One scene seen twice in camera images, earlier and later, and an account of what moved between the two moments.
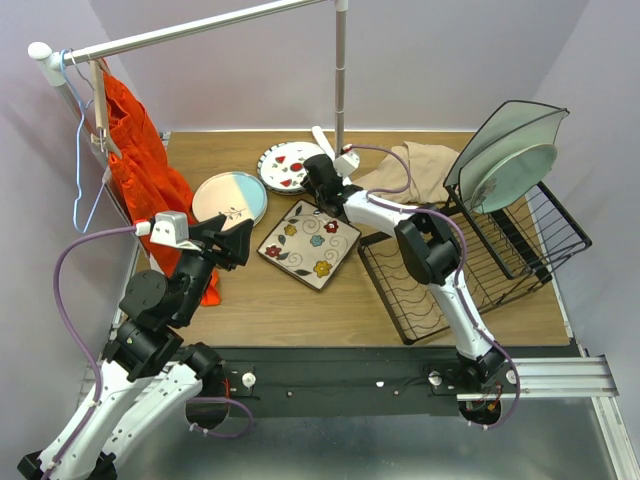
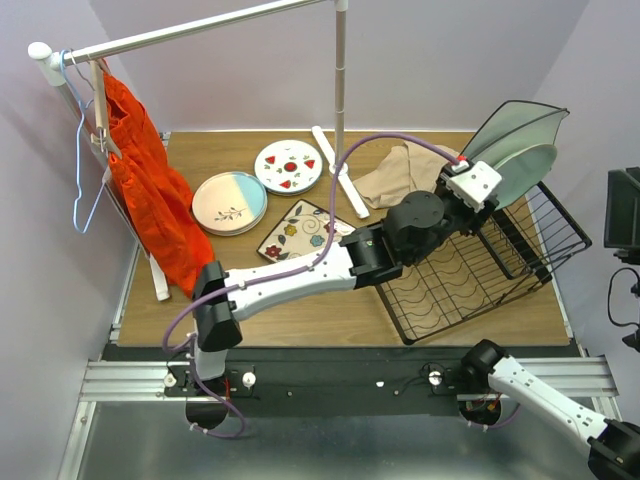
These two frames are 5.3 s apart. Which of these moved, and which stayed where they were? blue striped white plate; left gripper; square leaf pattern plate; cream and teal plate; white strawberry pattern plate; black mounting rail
Moved: left gripper; blue striped white plate
Stayed: black mounting rail; cream and teal plate; square leaf pattern plate; white strawberry pattern plate
